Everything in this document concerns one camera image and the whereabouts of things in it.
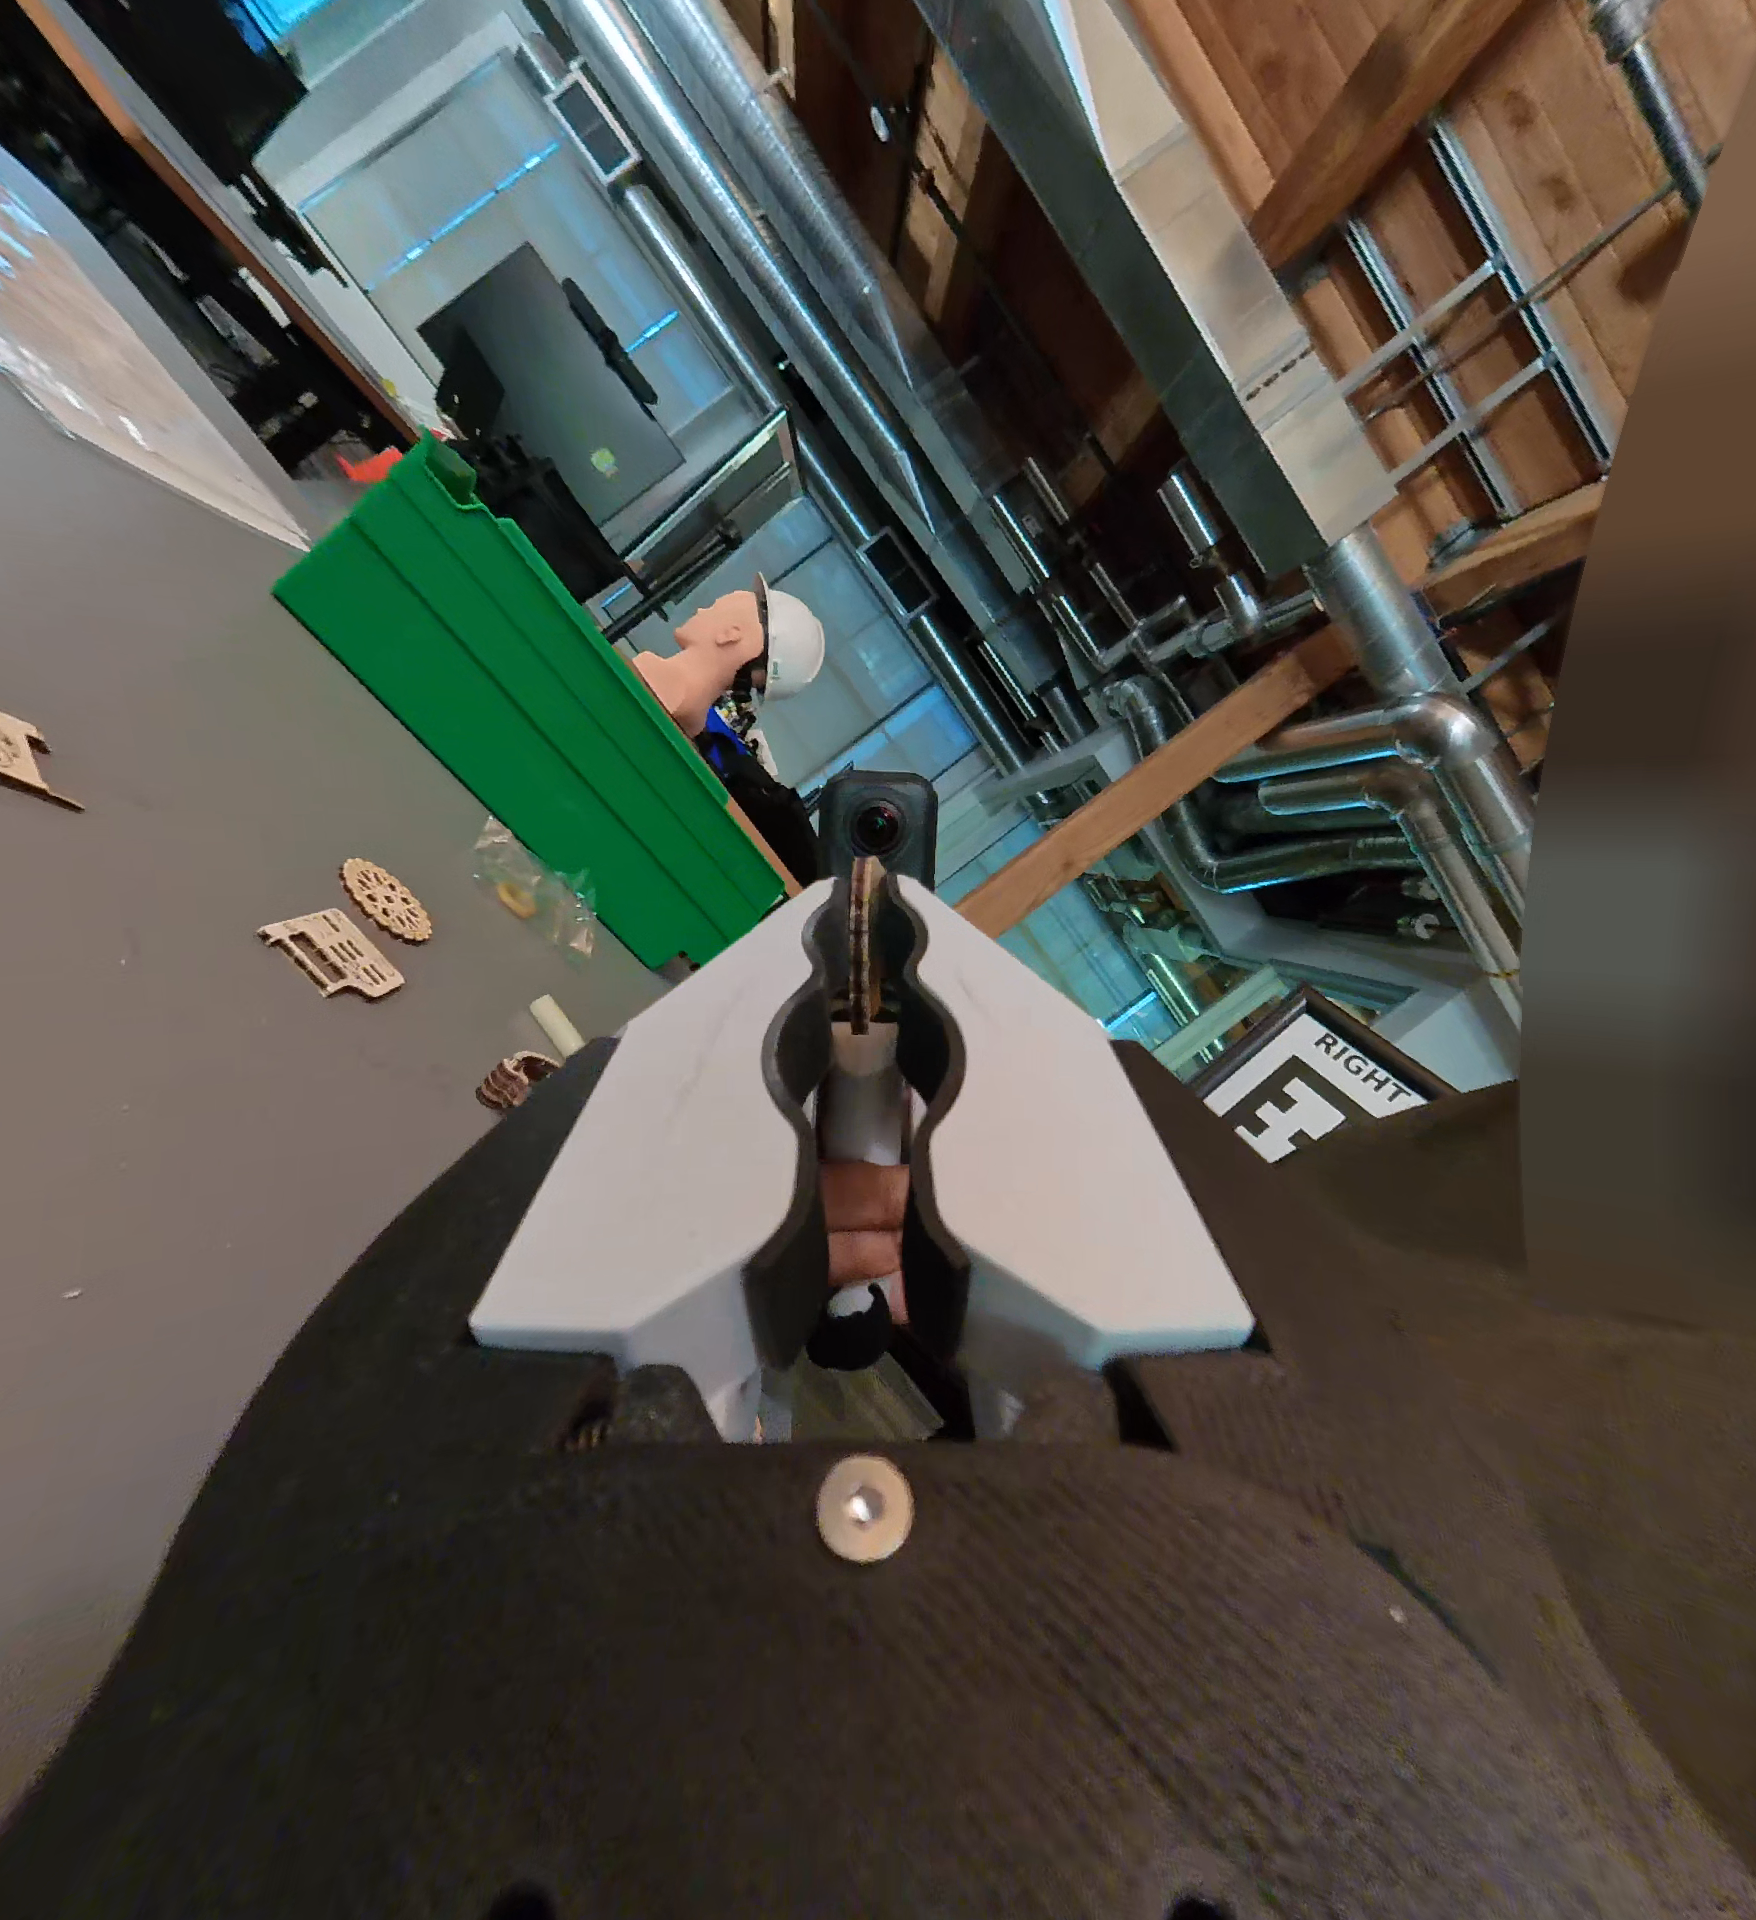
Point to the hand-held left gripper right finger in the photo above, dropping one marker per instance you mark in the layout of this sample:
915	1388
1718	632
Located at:
1090	1202

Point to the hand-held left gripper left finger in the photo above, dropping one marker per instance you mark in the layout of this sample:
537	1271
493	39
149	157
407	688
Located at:
624	1202

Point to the wooden spoked wheel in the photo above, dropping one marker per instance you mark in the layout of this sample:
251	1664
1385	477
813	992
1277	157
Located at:
859	944

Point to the grey desk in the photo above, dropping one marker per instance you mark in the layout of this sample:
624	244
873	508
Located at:
146	1125

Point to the person's right hand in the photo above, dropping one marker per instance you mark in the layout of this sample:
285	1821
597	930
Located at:
859	1218

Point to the black bag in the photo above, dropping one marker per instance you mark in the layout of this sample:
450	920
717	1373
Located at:
777	812

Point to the wooden clamp-shaped assembly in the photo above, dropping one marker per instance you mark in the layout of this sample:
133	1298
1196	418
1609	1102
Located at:
521	1081

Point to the white cylinder stick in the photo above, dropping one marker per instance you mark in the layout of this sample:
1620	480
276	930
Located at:
560	1027

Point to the white hard hat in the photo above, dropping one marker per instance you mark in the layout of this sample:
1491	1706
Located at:
793	635

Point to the mannequin head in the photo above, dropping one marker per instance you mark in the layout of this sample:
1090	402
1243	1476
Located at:
699	650

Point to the wooden beam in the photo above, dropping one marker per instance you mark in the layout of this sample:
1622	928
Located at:
1162	764

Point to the clear bag of small parts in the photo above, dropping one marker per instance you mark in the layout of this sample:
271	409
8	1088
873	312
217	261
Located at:
530	893

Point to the green plastic bin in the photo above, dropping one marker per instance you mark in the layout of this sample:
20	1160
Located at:
521	706

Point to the slotted flat wooden part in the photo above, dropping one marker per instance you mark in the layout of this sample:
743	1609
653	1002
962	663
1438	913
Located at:
332	956

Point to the small wooden gear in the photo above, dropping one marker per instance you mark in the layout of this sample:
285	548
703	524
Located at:
385	899

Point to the large black display screen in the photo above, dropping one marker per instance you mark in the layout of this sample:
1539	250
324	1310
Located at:
548	360

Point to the person's olive shirt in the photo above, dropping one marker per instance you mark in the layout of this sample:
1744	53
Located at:
1687	1499

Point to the clear plastic sleeve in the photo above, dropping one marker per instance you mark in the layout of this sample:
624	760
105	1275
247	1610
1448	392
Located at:
67	299

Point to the spiral metal air duct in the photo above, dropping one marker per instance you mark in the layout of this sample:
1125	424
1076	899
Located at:
760	267

